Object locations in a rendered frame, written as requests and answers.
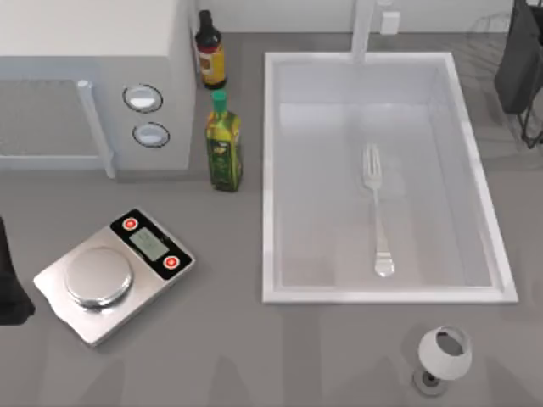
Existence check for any green oil bottle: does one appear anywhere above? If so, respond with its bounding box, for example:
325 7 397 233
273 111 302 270
204 89 244 192

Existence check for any silver fork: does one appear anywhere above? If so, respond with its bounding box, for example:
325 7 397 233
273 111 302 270
361 142 395 278

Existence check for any white sink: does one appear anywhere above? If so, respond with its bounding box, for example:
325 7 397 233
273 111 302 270
261 51 519 304

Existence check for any round microwave knob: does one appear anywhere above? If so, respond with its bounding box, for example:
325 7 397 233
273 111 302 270
132 121 171 148
121 84 165 114

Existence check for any dark brown bottle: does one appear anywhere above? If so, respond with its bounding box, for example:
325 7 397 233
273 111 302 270
194 9 227 91

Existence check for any silver kitchen scale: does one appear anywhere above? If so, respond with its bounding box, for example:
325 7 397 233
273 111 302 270
32 207 197 348

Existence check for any tall white tap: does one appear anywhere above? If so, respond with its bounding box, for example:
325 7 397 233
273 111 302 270
350 0 376 65

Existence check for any white goblet cup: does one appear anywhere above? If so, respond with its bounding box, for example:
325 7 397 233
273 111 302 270
412 325 473 398

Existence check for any pale microwave oven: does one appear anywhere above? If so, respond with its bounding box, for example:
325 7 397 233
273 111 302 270
0 0 199 179

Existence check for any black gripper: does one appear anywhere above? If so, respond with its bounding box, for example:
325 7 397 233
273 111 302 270
494 0 543 149

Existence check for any microwave door handle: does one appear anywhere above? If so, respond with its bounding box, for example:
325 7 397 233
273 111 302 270
76 79 117 179

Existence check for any white wall socket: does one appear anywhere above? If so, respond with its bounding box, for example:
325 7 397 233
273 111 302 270
379 10 401 36

